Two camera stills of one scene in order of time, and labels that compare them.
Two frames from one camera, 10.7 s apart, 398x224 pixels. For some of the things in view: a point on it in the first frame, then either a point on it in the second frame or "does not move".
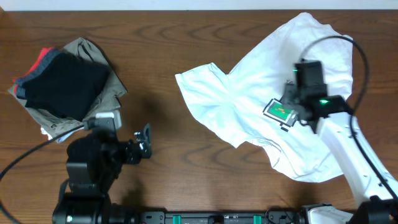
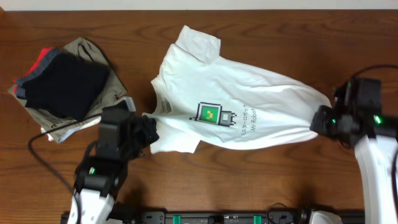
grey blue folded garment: (45, 60) does not move
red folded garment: (41, 56) does not move
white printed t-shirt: (247, 103) -> (199, 97)
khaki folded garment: (109, 102) does not move
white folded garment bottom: (58, 140) does not move
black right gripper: (290, 101) -> (321, 123)
